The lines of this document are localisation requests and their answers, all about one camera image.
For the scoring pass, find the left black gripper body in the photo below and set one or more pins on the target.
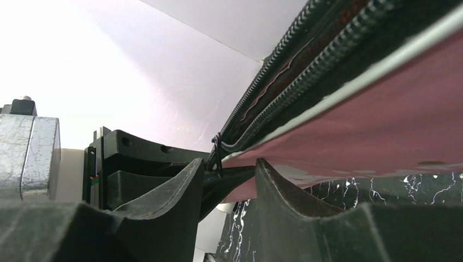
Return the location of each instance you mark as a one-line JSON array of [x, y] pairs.
[[120, 167]]

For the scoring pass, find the pink racket bag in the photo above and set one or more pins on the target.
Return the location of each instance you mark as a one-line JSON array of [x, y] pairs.
[[355, 88]]

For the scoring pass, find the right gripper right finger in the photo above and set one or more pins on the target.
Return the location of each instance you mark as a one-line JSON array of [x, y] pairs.
[[297, 226]]

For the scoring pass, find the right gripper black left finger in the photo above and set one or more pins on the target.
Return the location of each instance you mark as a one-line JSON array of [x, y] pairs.
[[160, 225]]

